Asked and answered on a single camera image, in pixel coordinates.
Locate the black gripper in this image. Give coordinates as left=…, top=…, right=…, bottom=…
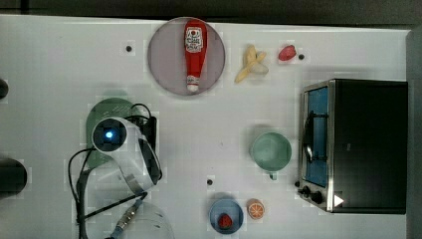
left=126, top=116, right=157, bottom=150

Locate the green mug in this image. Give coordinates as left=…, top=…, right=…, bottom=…
left=249, top=131, right=292, bottom=180

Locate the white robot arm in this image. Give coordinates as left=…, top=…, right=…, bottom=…
left=77, top=118, right=174, bottom=239

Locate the peeled toy banana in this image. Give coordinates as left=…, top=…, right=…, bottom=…
left=235, top=45, right=269, bottom=84

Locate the black toaster oven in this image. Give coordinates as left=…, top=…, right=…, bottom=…
left=296, top=79, right=408, bottom=214

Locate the toy orange half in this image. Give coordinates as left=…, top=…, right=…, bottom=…
left=247, top=198, right=265, bottom=220

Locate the toy strawberry on table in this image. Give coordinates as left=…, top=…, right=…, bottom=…
left=278, top=45, right=297, bottom=61

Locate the black cylinder cup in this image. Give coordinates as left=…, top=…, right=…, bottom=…
left=0, top=158, right=28, bottom=199

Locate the blue bowl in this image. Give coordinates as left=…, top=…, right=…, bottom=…
left=209, top=199, right=244, bottom=235

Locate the green plastic strainer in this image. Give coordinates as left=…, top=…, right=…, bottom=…
left=86, top=98, right=132, bottom=168

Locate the red strawberry in bowl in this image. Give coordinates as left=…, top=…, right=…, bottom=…
left=218, top=213, right=233, bottom=230

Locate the grey round plate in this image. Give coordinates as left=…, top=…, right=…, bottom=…
left=147, top=17, right=226, bottom=96

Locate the red ketchup bottle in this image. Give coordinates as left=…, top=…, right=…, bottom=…
left=184, top=19, right=208, bottom=93

